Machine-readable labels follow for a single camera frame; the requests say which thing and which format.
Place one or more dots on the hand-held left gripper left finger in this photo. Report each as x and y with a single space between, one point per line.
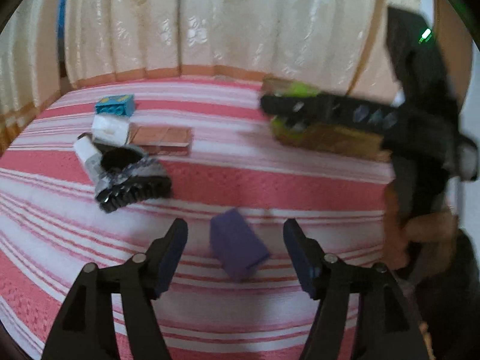
171 257

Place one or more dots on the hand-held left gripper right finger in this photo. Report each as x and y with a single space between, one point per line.
300 257

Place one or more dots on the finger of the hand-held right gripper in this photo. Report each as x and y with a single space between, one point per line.
322 110

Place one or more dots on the gold metal tin box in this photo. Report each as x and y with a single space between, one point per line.
337 138

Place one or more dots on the lime green item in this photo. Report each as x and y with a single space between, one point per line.
296 90

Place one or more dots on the purple block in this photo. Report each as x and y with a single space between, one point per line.
237 245

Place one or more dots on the black silver hair claw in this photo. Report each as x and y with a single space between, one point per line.
131 182

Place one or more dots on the white cardboard box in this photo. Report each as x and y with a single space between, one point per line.
110 130

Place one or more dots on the person's right hand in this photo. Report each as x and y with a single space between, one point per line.
416 232

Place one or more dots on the pink white striped blanket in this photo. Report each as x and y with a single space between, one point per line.
225 180

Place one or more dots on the cream floral curtain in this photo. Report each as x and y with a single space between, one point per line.
225 22
26 63

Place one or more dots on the small white grey bottle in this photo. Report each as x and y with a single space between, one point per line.
87 154

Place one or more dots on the teal patterned box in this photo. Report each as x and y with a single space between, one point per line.
114 105

